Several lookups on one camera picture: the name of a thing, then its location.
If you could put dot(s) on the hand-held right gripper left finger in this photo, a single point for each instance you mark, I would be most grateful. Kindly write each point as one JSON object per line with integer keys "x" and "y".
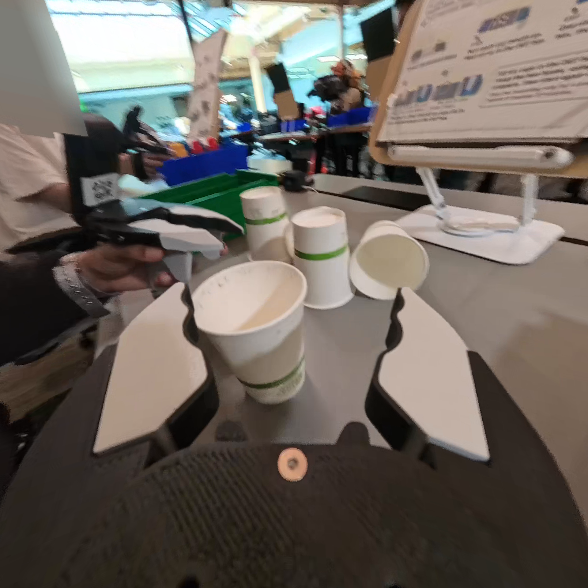
{"x": 151, "y": 376}

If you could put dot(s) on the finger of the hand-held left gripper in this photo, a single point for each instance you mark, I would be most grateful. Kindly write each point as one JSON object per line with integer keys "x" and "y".
{"x": 193, "y": 243}
{"x": 193, "y": 219}

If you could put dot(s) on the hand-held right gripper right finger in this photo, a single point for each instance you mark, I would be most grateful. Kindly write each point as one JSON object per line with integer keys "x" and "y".
{"x": 432, "y": 381}

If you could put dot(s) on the green plastic bin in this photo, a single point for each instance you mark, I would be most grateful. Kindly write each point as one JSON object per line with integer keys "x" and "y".
{"x": 206, "y": 193}

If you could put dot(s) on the white paper cup green band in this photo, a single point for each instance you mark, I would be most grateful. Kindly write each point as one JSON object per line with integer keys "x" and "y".
{"x": 390, "y": 262}
{"x": 321, "y": 275}
{"x": 264, "y": 229}
{"x": 271, "y": 349}

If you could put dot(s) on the person's left forearm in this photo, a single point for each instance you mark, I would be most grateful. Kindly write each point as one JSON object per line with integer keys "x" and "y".
{"x": 32, "y": 312}

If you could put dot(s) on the another person's forearm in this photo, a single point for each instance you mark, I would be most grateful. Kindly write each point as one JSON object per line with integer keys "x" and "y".
{"x": 46, "y": 197}

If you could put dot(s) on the grey desk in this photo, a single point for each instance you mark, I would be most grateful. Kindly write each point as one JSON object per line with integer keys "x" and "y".
{"x": 482, "y": 312}

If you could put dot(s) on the wooden desk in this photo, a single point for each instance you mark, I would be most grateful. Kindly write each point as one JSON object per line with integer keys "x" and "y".
{"x": 294, "y": 136}

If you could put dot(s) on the person's left hand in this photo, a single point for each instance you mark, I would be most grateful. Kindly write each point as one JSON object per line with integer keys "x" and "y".
{"x": 119, "y": 268}

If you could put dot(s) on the large blue plastic bin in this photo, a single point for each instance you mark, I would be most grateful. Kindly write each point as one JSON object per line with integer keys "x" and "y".
{"x": 206, "y": 165}

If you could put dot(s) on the black charging hub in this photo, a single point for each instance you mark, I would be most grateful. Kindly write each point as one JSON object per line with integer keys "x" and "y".
{"x": 296, "y": 180}

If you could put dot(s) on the printed instruction board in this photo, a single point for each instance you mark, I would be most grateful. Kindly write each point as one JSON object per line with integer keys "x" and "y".
{"x": 482, "y": 69}
{"x": 204, "y": 92}

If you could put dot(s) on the white board stand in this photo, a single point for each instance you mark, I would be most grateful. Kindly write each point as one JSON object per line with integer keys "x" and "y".
{"x": 505, "y": 248}

